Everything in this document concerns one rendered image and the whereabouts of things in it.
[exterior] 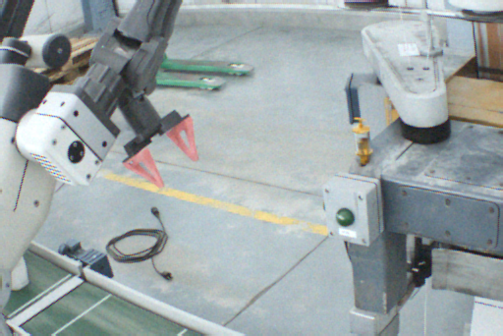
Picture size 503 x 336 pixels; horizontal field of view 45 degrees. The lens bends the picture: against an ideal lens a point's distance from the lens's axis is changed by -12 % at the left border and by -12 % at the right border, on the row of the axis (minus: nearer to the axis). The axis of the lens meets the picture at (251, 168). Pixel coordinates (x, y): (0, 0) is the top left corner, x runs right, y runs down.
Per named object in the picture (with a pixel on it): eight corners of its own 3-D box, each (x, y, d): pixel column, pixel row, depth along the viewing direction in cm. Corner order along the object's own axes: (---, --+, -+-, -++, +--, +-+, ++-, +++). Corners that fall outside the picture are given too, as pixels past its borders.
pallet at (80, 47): (-9, 89, 650) (-12, 76, 644) (76, 48, 724) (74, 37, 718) (23, 94, 595) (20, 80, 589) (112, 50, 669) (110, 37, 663)
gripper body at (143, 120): (182, 116, 122) (159, 83, 121) (143, 143, 115) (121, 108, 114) (163, 129, 127) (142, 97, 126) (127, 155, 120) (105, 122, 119)
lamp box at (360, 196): (328, 237, 102) (321, 185, 99) (343, 223, 105) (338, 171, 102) (369, 247, 98) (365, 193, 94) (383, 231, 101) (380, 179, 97)
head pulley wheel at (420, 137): (392, 140, 107) (390, 126, 106) (414, 120, 113) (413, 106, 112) (439, 147, 101) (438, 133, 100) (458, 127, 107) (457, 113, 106)
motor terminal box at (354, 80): (348, 136, 147) (341, 87, 143) (353, 118, 156) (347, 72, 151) (384, 135, 145) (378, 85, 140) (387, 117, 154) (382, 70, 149)
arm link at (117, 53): (86, 67, 103) (113, 81, 103) (121, 22, 107) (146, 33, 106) (90, 92, 112) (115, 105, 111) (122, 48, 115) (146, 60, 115)
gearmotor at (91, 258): (55, 272, 291) (45, 246, 285) (77, 257, 301) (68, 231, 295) (92, 292, 272) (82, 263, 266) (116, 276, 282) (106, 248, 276)
